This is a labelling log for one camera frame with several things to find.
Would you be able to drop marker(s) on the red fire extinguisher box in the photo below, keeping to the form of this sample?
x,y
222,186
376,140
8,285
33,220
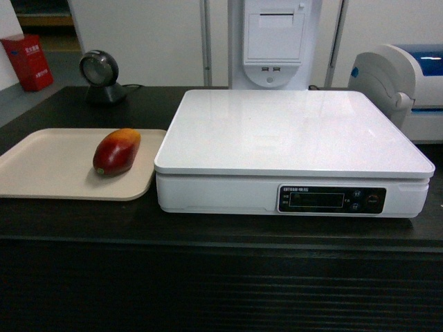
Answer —
x,y
28,61

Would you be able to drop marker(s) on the black barcode scanner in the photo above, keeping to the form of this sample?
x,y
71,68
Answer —
x,y
101,70

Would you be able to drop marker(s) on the white receipt printer kiosk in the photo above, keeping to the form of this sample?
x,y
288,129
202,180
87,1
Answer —
x,y
271,44

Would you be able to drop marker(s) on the black checkout counter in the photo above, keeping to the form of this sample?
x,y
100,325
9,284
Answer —
x,y
129,266

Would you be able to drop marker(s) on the dark red mango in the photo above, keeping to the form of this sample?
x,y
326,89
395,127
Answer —
x,y
116,152

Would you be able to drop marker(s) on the beige plastic tray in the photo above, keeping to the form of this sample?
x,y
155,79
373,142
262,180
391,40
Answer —
x,y
58,164

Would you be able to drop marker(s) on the white label printer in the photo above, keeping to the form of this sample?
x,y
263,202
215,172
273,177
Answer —
x,y
405,82

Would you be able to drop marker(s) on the white checkout scale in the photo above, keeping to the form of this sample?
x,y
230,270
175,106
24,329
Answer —
x,y
306,153

